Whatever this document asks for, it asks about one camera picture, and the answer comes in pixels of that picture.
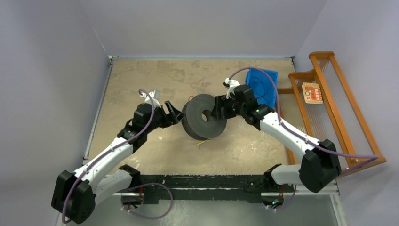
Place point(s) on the orange wooden rack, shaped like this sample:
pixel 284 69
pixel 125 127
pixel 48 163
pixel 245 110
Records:
pixel 339 114

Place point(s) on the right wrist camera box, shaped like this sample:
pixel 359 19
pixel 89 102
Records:
pixel 230 84

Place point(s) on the orange patterned card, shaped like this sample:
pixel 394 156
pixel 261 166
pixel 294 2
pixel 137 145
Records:
pixel 312 93

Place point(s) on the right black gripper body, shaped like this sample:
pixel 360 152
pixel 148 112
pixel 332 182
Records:
pixel 233 109

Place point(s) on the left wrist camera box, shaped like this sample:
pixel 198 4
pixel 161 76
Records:
pixel 150 97

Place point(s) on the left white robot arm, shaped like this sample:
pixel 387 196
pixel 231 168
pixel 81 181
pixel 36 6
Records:
pixel 77 193

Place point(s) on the blue plastic bin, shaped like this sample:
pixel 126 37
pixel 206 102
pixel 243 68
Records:
pixel 262 87

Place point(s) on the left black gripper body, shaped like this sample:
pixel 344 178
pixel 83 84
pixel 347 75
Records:
pixel 160 119

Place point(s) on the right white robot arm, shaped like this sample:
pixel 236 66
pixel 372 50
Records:
pixel 319 161

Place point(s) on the black cable spool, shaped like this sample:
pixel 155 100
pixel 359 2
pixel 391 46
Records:
pixel 198 122

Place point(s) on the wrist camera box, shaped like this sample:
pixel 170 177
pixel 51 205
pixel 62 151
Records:
pixel 230 84
pixel 150 97

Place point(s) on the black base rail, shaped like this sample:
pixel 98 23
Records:
pixel 250 188

